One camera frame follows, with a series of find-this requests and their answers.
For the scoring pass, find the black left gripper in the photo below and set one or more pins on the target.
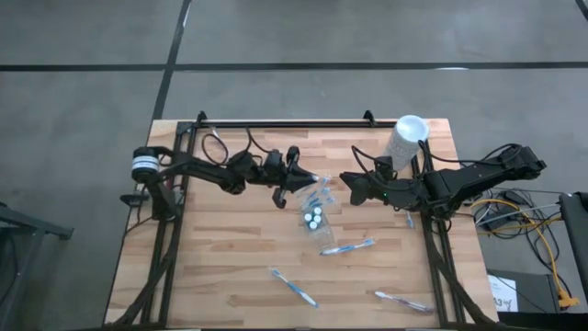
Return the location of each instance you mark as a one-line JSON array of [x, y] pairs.
[[280, 181]]

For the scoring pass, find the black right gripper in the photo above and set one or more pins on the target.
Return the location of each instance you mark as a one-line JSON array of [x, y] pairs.
[[386, 193]]

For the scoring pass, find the blue toothbrush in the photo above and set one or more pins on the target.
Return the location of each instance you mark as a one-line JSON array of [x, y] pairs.
[[323, 179], [347, 248], [313, 201], [294, 288], [409, 220], [324, 190], [331, 200]]

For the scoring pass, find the clear acrylic organizer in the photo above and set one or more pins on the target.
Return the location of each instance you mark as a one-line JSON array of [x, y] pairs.
[[326, 236]]

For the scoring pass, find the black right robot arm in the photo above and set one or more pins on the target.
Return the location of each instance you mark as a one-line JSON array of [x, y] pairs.
[[478, 177]]

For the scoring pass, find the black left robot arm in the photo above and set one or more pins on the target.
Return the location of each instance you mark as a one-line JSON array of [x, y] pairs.
[[202, 167]]

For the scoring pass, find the white wrapped cup stack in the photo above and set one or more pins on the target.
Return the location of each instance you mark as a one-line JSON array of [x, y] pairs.
[[409, 133]]

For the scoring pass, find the black power brick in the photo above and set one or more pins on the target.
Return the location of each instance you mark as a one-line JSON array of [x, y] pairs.
[[515, 197]]

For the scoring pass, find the white paper sheet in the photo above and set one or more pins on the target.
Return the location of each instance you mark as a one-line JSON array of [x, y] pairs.
[[501, 289]]

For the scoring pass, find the black floor box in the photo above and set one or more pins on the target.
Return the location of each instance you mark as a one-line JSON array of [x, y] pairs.
[[537, 294]]

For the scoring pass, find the black case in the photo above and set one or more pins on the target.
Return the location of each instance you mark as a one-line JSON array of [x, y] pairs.
[[576, 230]]

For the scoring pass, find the grey metal stand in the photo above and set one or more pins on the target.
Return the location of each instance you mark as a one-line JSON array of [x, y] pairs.
[[27, 227]]

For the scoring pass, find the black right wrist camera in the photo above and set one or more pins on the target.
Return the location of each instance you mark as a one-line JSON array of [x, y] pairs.
[[384, 166]]

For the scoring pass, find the black metal table frame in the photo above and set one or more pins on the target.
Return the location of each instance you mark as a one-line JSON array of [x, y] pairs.
[[321, 124]]

